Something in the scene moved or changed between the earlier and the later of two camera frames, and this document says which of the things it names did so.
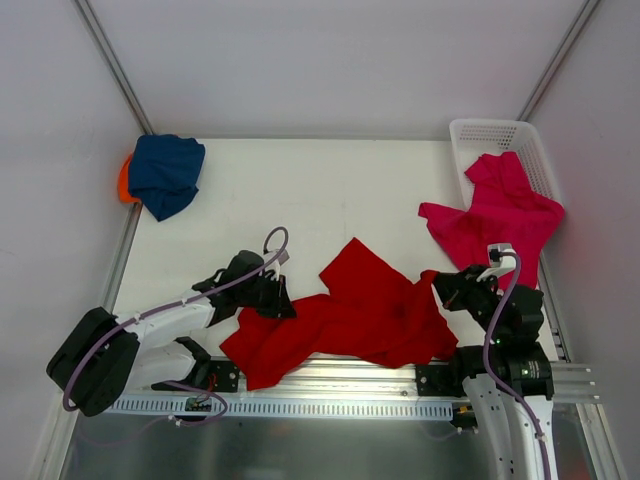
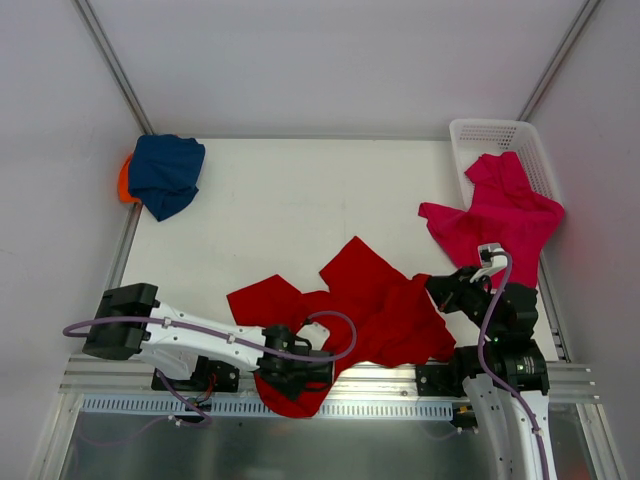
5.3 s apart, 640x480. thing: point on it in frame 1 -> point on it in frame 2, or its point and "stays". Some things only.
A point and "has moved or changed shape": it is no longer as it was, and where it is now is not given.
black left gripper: (272, 293) -> (310, 378)
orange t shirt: (123, 182) stays
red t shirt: (370, 311) has moved or changed shape
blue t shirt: (165, 172) stays
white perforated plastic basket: (473, 137) stays
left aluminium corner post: (116, 64) stays
